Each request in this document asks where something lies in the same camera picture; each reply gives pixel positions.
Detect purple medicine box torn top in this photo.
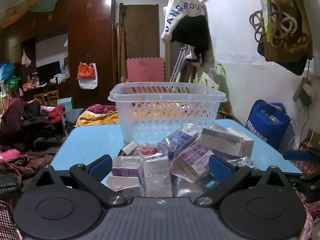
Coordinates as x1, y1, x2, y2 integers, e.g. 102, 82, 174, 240
112, 156, 143, 179

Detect purple barcode medicine box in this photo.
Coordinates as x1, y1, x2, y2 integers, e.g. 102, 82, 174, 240
179, 144, 213, 179

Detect white grey medicine box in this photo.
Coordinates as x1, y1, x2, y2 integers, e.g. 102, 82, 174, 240
200, 127, 254, 158

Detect white cigarette box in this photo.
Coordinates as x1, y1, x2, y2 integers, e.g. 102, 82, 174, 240
118, 141, 138, 157

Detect yellow orange blanket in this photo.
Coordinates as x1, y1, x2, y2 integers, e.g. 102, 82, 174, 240
76, 111, 119, 127

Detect red candy packet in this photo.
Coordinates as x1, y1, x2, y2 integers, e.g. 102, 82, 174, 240
138, 144, 158, 155

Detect blue shopping bag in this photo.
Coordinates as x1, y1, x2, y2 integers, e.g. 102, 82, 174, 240
245, 99, 291, 149

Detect purple blue medicine box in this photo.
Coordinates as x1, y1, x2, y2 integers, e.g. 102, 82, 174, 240
157, 129, 199, 160

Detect pile of dark clothes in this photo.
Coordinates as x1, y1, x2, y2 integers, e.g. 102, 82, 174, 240
1, 98, 66, 152

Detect clear plastic basket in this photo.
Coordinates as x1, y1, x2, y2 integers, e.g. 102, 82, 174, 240
108, 82, 227, 144

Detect green white tote bag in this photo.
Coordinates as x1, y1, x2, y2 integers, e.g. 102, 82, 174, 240
193, 63, 226, 90

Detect orange white plastic bag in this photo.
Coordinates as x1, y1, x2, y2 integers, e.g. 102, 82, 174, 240
77, 62, 98, 90

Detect pink foam mat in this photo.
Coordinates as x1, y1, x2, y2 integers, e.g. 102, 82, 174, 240
126, 57, 165, 82

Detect brown hanging bag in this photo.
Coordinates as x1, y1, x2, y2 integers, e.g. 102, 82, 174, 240
257, 0, 313, 76

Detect dark red wooden wardrobe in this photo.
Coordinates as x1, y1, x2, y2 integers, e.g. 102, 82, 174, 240
1, 0, 117, 108

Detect white hoodie blue letters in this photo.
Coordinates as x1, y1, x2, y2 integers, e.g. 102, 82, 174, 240
161, 0, 214, 70

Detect brown wooden board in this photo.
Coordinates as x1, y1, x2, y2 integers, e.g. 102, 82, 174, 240
118, 3, 160, 80

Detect coiled beige rope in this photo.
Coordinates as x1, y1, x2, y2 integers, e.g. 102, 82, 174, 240
248, 0, 298, 48

